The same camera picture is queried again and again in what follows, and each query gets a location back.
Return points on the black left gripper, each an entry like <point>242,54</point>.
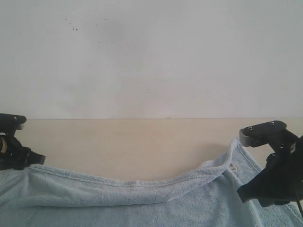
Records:
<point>14,156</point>

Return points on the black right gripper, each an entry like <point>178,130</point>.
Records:
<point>279,183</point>

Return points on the light blue terry towel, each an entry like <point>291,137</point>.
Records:
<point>42,196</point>

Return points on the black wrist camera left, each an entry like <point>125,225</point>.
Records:
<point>10,123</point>

